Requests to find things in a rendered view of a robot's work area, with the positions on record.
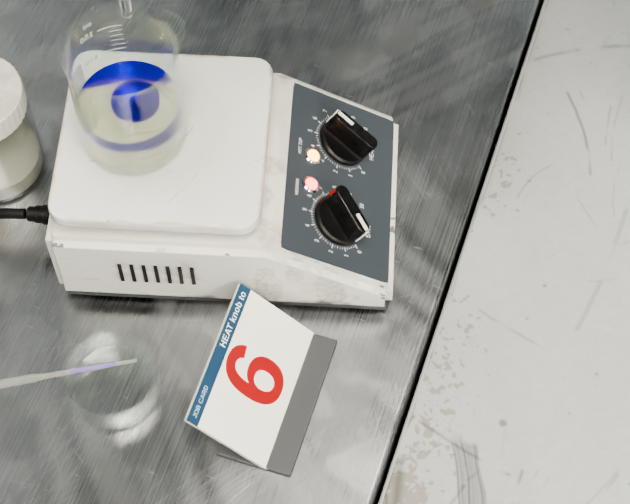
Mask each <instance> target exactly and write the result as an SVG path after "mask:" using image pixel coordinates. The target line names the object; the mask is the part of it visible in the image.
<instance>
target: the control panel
mask: <svg viewBox="0 0 630 504"><path fill-rule="evenodd" d="M337 110H338V111H344V112H345V113H346V114H348V115H349V116H350V117H351V118H352V119H353V120H355V121H356V122H357V123H358V124H359V125H361V126H362V127H363V128H364V129H365V130H366V131H368V132H369V133H370V134H371V135H372V136H373V137H375V138H376V140H377V142H378V145H377V147H376V148H375V149H374V150H373V151H372V152H371V153H369V154H368V155H367V156H366V157H365V158H364V159H363V160H362V161H361V162H360V163H358V164H356V165H353V166H346V165H342V164H340V163H337V162H336V161H334V160H333V159H332V158H331V157H330V156H329V155H328V154H327V153H326V152H325V150H324V148H323V146H322V144H321V140H320V130H321V128H322V126H323V124H324V123H325V122H326V121H327V119H328V118H329V117H331V116H332V115H333V114H334V113H335V112H336V111H337ZM393 136H394V121H391V120H389V119H387V118H384V117H381V116H379V115H376V114H374V113H371V112H369V111H366V110H364V109H361V108H359V107H356V106H353V105H351V104H348V103H346V102H343V101H341V100H338V99H336V98H333V97H331V96H328V95H325V94H323V93H320V92H318V91H315V90H313V89H310V88H308V87H305V86H303V85H300V84H297V83H295V82H294V86H293V97H292V109H291V121H290V134H289V146H288V159H287V171H286V184H285V196H284V209H283V221H282V234H281V247H282V248H284V249H286V250H288V251H291V252H294V253H297V254H300V255H303V256H306V257H309V258H312V259H315V260H318V261H321V262H324V263H327V264H330V265H333V266H336V267H339V268H342V269H345V270H348V271H351V272H354V273H357V274H360V275H363V276H366V277H369V278H372V279H375V280H378V281H381V282H386V283H388V278H389V249H390V221H391V192H392V164H393ZM312 149H313V150H316V151H317V152H318V153H319V160H318V161H317V162H314V161H312V160H311V159H310V158H309V157H308V151H309V150H312ZM307 178H314V179H315V180H316V181H317V184H318V186H317V188H316V189H315V190H311V189H309V188H308V187H307V185H306V179H307ZM339 185H343V186H345V187H346V188H347V189H348V190H349V192H350V194H351V195H352V197H353V199H354V200H355V202H356V204H357V206H358V207H359V209H360V211H361V212H362V214H363V216H364V217H365V219H366V221H367V222H368V224H369V233H367V234H366V235H365V236H364V237H362V238H361V239H360V240H359V241H357V242H355V243H353V244H351V245H348V246H341V245H337V244H334V243H332V242H331V241H329V240H328V239H327V238H326V237H325V236H324V235H323V234H322V233H321V232H320V230H319V228H318V226H317V224H316V221H315V208H316V206H317V204H318V202H319V201H320V200H321V199H323V198H324V197H326V196H327V195H328V194H329V193H330V192H331V191H333V190H334V189H335V188H336V187H337V186H339Z"/></svg>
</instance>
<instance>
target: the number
mask: <svg viewBox="0 0 630 504"><path fill-rule="evenodd" d="M304 335H305V331H304V330H302V329H301V328H299V327H298V326H296V325H295V324H293V323H292V322H290V321H289V320H288V319H286V318H285V317H283V316H282V315H280V314H279V313H277V312H276V311H274V310H273V309H271V308H270V307H268V306H267V305H265V304H264V303H263V302H261V301H260V300H258V299H257V298H255V297H254V296H252V295H251V294H249V296H248V299H247V302H246V304H245V307H244V309H243V312H242V314H241V317H240V319H239V322H238V325H237V327H236V330H235V332H234V335H233V337H232V340H231V343H230V345H229V348H228V350H227V353H226V355H225V358H224V360H223V363H222V366H221V368H220V371H219V373H218V376H217V378H216V381H215V384H214V386H213V389H212V391H211V394H210V396H209V399H208V402H207V404H206V407H205V409H204V412H203V414H202V417H201V419H200V422H199V423H201V424H203V425H204V426H206V427H208V428H209V429H211V430H213V431H214V432H216V433H217V434H219V435H221V436H222V437H224V438H226V439H227V440H229V441H230V442H232V443H234V444H235V445H237V446H239V447H240V448H242V449H243V450H245V451H247V452H248V453H250V454H252V455H253V456H255V457H257V458H258V459H260V457H261V454H262V451H263V448H264V446H265V443H266V440H267V437H268V434H269V432H270V429H271V426H272V423H273V421H274V418H275V415H276V412H277V410H278V407H279V404H280V401H281V399H282V396H283V393H284V390H285V387H286V385H287V382H288V379H289V376H290V374H291V371H292V368H293V365H294V363H295V360H296V357H297V354H298V352H299V349H300V346H301V343H302V340H303V338H304Z"/></svg>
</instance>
